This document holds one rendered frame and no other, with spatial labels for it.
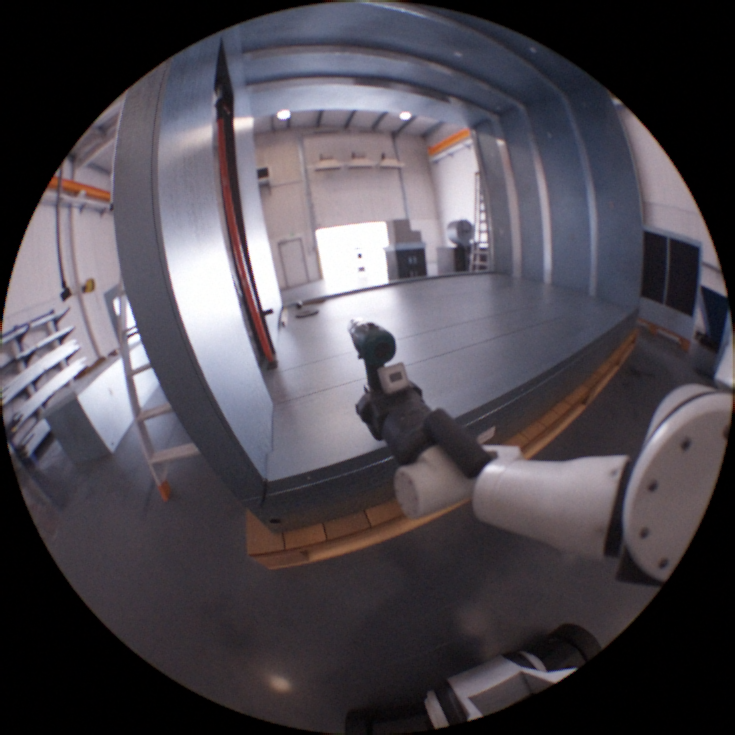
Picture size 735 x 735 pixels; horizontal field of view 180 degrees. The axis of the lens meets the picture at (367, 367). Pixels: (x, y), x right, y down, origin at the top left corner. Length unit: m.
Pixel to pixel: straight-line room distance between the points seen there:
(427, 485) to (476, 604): 0.65
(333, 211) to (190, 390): 11.19
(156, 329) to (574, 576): 1.25
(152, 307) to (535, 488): 0.51
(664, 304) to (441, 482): 4.09
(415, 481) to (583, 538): 0.17
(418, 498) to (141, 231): 0.53
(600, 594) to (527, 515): 0.88
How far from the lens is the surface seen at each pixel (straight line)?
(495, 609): 0.87
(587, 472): 0.18
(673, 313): 4.22
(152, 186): 0.46
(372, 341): 0.37
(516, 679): 0.48
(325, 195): 11.61
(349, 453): 0.56
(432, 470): 0.26
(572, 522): 0.17
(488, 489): 0.22
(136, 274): 0.45
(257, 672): 0.98
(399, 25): 2.82
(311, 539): 0.75
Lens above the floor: 0.83
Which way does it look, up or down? 27 degrees down
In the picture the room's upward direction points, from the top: 9 degrees counter-clockwise
